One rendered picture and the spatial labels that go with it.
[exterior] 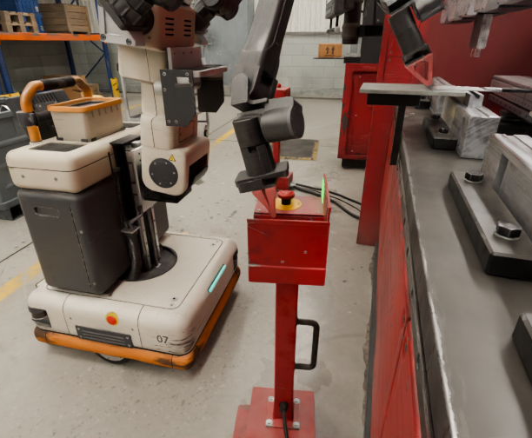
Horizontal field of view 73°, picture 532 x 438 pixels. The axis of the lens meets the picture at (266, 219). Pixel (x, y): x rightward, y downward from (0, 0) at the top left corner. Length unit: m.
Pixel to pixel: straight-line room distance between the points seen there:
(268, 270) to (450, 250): 0.37
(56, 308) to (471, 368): 1.39
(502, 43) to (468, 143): 1.15
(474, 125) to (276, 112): 0.48
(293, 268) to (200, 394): 0.80
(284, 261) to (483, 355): 0.45
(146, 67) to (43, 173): 0.45
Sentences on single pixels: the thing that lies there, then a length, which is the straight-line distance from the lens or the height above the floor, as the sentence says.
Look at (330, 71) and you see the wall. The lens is 8.28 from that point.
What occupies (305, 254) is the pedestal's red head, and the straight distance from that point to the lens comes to 0.73.
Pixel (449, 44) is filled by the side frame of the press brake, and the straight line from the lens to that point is 2.03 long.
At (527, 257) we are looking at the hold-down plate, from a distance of 0.49.
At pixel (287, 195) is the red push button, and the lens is 0.81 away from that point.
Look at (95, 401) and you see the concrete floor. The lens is 1.52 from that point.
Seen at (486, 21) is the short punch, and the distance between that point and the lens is 1.13.
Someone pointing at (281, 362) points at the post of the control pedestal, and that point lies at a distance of 1.03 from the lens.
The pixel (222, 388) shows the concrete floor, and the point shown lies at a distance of 1.44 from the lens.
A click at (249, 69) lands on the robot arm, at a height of 1.07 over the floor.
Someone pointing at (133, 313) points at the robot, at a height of 0.27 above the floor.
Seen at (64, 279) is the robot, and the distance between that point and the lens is 1.49.
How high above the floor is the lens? 1.12
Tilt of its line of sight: 26 degrees down
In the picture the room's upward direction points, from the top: straight up
